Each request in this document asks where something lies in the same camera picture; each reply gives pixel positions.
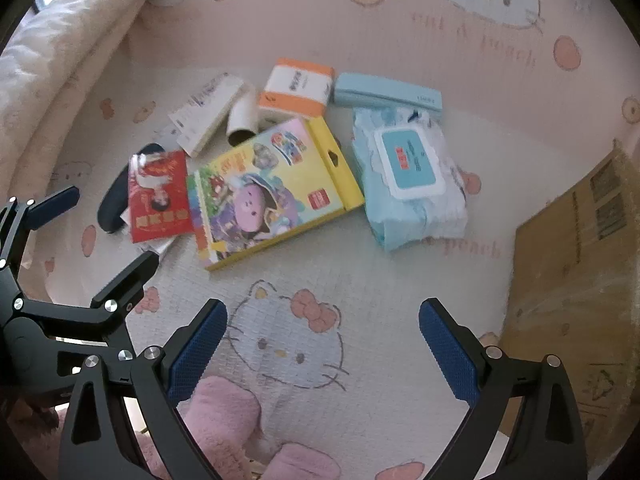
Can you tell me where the blue wet wipes pack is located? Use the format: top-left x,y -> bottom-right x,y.
351,106 -> 469,252

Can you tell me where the orange and white tissue pack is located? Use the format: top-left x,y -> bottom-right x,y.
257,57 -> 335,128

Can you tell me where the light blue case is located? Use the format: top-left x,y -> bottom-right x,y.
332,72 -> 444,121

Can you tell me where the white paper booklet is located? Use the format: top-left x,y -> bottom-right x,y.
167,72 -> 246,157

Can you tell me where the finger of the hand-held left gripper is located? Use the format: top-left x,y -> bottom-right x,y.
0,186 -> 81,311
12,251 -> 160,361

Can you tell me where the pink plush cloth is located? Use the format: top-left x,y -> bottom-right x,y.
135,375 -> 343,480

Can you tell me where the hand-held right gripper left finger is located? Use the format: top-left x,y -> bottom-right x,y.
59,298 -> 228,480

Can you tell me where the white crumpled paper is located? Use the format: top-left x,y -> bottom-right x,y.
142,235 -> 178,263

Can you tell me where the cartoon cat printed blanket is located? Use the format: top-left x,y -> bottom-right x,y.
0,0 -> 640,480

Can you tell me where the red printed packet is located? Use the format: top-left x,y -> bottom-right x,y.
127,150 -> 196,245

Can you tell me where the white cardboard tube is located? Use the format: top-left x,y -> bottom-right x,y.
226,87 -> 263,147

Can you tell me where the dark blue oblong object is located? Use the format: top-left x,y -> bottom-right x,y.
96,142 -> 166,236

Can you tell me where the yellow cartoon puzzle box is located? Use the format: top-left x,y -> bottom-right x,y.
186,116 -> 366,272

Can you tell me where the white quilt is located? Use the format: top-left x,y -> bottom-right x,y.
0,0 -> 163,241

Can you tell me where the brown cardboard box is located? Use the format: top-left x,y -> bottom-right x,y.
497,147 -> 640,441

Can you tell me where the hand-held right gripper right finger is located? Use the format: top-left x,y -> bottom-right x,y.
418,298 -> 587,480

